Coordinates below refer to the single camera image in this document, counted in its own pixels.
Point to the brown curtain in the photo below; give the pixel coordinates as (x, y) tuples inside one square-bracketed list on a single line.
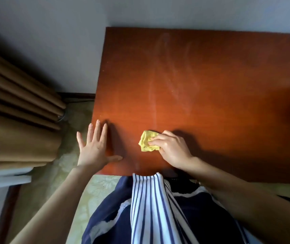
[(15, 119)]

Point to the person's left forearm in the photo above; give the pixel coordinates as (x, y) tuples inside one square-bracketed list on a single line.
[(53, 210)]

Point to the blue striped white apron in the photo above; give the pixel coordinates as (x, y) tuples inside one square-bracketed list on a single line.
[(155, 213)]

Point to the red-brown wooden table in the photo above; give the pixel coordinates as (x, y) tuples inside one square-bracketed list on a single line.
[(223, 86)]

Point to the person's left hand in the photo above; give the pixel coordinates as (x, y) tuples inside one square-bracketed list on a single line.
[(92, 152)]

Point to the person's right forearm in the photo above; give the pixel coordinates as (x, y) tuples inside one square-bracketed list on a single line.
[(257, 208)]

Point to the person's right hand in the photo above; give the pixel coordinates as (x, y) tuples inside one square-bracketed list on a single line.
[(175, 149)]

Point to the navy dress with white trim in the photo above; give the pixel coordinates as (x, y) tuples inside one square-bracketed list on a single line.
[(104, 221)]

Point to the yellow cleaning cloth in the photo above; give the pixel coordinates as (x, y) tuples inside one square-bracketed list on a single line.
[(145, 142)]

